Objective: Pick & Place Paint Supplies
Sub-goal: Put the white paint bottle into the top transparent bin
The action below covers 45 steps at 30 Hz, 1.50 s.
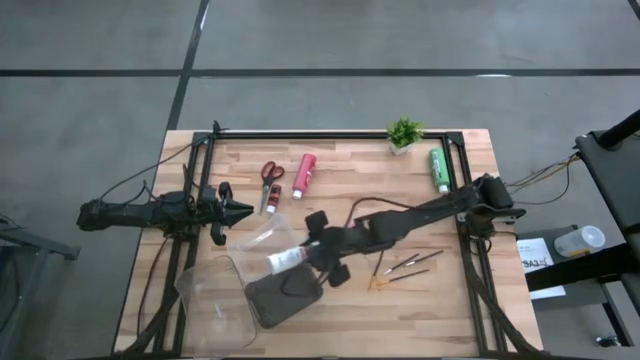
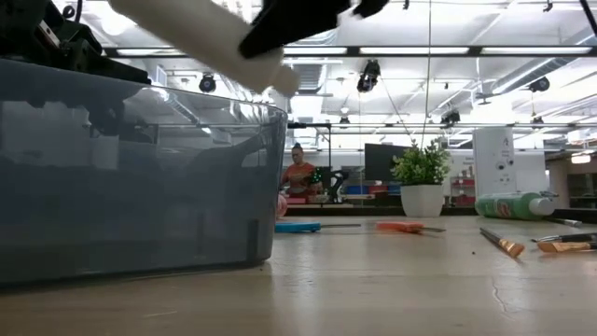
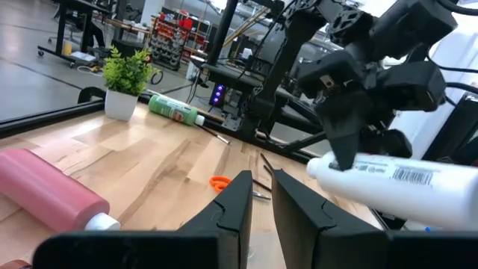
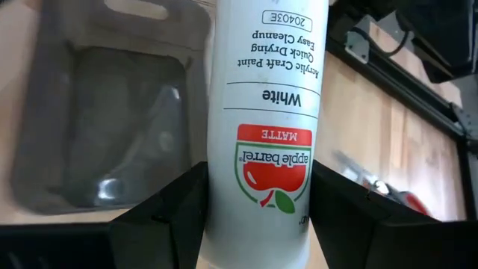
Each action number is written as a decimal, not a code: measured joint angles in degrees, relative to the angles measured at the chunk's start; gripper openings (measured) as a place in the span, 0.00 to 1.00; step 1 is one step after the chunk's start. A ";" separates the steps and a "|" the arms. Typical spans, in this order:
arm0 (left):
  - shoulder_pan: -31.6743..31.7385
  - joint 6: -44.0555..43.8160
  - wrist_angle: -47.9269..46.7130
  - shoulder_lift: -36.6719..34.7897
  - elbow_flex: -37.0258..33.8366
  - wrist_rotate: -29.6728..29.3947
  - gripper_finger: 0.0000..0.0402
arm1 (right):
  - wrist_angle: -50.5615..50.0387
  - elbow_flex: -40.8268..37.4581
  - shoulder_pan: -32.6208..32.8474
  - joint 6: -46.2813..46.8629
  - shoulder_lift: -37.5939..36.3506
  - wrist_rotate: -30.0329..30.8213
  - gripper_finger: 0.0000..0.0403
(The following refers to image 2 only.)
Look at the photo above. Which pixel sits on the green paint bottle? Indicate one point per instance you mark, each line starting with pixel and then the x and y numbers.
pixel 513 206

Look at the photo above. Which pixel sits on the thin paintbrush silver ferrule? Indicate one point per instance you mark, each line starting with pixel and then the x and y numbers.
pixel 566 222

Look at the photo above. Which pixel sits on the white paint bottle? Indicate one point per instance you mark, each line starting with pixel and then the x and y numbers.
pixel 196 32

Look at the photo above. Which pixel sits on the background black robot arm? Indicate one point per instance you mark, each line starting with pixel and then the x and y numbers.
pixel 337 186

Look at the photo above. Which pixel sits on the blue storage box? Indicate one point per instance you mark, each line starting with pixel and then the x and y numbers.
pixel 356 189

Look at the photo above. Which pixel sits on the lit wall lamp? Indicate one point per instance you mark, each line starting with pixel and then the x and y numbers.
pixel 580 159

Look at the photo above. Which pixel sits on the green plant in white pot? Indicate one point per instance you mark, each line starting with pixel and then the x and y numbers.
pixel 422 200

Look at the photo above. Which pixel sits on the black table frame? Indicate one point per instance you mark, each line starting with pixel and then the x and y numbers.
pixel 345 211

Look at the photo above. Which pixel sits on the black ceiling spotlight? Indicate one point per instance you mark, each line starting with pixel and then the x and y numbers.
pixel 207 84
pixel 539 84
pixel 450 117
pixel 368 77

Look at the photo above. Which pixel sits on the red storage box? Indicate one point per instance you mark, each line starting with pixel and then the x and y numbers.
pixel 378 189

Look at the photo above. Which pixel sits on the shelf with red boxes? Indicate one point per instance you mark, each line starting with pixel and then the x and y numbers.
pixel 462 189

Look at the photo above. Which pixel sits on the smoke grey plastic bin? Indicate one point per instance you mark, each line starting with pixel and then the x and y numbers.
pixel 140 210

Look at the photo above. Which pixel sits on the person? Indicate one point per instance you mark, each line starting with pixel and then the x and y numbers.
pixel 298 179

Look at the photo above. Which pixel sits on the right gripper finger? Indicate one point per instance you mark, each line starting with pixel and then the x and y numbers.
pixel 289 23
pixel 368 5

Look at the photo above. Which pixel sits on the paintbrush with copper ferrule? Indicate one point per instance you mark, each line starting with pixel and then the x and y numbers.
pixel 559 247
pixel 506 245

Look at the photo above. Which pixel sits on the red paint bottle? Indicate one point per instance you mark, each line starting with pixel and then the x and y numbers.
pixel 281 206

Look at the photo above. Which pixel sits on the white pillar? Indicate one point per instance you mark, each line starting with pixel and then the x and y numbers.
pixel 494 158

